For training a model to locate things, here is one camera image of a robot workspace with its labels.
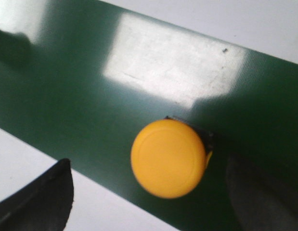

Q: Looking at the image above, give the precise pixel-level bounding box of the green conveyor belt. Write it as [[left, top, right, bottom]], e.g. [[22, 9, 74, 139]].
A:
[[0, 0, 298, 231]]

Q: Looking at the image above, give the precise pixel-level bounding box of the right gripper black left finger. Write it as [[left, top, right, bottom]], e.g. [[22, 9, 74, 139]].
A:
[[0, 158, 74, 231]]

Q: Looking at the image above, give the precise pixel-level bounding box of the yellow push button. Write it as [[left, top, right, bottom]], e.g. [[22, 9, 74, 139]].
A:
[[130, 118, 213, 199]]

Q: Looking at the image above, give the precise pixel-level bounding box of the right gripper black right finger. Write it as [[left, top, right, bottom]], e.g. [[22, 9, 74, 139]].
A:
[[226, 154, 298, 231]]

